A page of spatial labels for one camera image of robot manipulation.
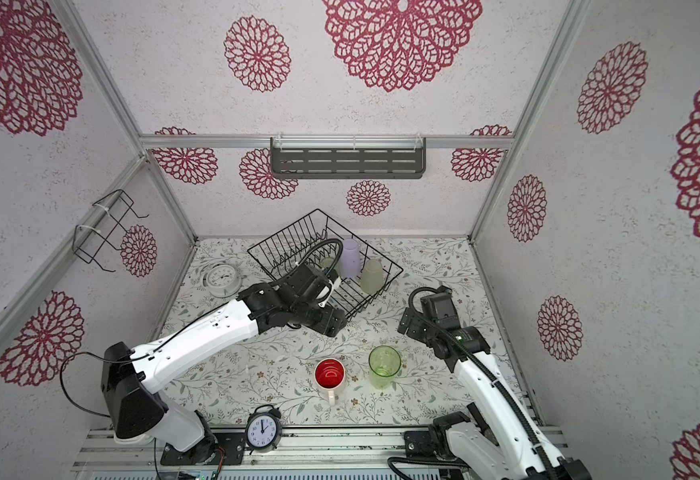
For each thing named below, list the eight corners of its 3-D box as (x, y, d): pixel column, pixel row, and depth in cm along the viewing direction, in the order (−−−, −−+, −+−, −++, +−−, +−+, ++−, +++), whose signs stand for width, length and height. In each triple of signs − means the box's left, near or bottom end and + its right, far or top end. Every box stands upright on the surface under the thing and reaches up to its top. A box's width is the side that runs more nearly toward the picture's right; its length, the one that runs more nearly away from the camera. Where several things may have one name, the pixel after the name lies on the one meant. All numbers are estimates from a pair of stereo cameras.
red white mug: (332, 408, 82) (331, 399, 75) (310, 382, 87) (307, 371, 80) (354, 387, 86) (355, 377, 79) (332, 363, 90) (331, 351, 84)
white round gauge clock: (202, 298, 105) (196, 290, 101) (212, 271, 113) (207, 263, 109) (236, 298, 105) (231, 290, 101) (243, 271, 113) (240, 263, 109)
